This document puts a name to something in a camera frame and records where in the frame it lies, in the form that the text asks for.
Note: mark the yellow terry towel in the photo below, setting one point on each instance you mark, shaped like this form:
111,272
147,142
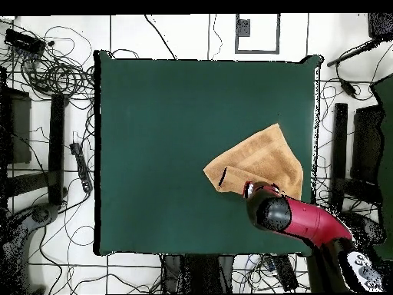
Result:
264,156

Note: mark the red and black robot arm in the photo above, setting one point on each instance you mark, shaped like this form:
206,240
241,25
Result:
313,221

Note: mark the black flat panel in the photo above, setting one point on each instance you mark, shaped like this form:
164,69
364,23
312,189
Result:
368,144

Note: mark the black flat box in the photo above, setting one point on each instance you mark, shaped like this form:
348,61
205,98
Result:
18,129

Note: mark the black power strip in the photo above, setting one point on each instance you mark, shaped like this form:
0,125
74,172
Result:
81,166
285,273

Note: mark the long black bar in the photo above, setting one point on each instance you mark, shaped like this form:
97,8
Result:
56,147
339,147

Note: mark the black robot stand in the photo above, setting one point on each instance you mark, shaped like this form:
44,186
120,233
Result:
196,273

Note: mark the grey wheeled stand base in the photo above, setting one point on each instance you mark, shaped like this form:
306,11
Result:
40,215
365,227

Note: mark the black power adapter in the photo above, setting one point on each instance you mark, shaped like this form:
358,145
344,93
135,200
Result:
348,88

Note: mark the dark green table cloth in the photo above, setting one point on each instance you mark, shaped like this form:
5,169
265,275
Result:
138,107

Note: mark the black rod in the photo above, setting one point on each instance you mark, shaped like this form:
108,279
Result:
353,53

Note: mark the black square box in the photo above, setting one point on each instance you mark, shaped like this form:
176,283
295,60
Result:
380,26

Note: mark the black electronics box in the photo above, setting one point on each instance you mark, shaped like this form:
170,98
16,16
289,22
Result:
24,41

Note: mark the grey floor outlet frame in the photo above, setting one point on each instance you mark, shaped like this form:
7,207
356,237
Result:
243,27

